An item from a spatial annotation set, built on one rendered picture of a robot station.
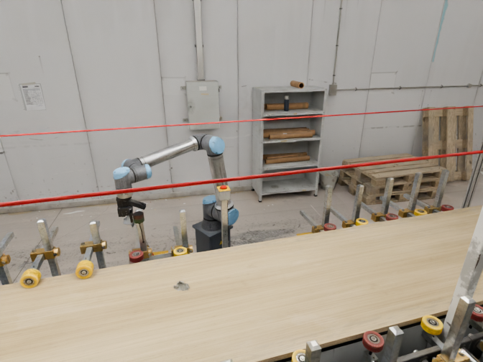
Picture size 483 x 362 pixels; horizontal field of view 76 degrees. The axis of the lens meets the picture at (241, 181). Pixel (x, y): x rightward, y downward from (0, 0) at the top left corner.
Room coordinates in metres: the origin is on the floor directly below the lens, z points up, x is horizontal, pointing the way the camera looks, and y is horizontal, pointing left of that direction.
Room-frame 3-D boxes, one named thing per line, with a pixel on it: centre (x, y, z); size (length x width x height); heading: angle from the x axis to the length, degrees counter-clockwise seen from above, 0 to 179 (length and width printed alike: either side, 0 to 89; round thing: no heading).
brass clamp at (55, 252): (1.46, 1.10, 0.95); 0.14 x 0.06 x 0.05; 106
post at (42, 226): (1.47, 1.08, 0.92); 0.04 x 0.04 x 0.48; 16
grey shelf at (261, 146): (4.31, -0.64, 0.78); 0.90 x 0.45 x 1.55; 103
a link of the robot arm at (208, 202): (2.34, 0.25, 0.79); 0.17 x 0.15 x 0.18; 45
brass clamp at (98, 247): (1.53, 0.86, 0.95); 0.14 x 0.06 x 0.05; 106
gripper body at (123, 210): (1.66, 0.69, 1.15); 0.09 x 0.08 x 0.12; 106
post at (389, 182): (2.09, -1.08, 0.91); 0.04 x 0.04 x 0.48; 16
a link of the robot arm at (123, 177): (1.66, 0.69, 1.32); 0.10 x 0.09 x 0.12; 135
